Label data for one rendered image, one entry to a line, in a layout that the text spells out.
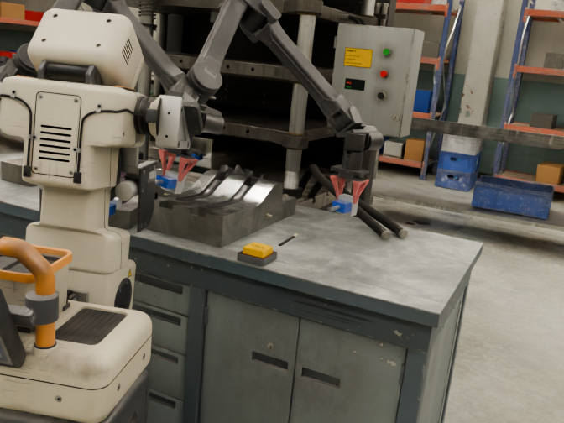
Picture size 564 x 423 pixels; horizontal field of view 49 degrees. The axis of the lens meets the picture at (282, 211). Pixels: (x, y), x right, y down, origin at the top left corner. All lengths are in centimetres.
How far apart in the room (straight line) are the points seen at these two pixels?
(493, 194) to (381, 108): 303
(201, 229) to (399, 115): 97
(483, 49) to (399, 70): 564
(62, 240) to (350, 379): 80
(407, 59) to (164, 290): 121
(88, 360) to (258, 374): 77
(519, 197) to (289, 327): 383
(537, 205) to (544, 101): 303
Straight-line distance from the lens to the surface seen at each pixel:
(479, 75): 798
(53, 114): 139
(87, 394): 112
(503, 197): 532
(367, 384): 166
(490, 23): 799
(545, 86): 817
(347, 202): 179
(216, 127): 177
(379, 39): 240
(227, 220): 172
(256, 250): 161
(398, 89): 237
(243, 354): 178
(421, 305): 149
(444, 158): 738
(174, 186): 178
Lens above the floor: 134
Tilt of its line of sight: 14 degrees down
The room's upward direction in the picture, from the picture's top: 6 degrees clockwise
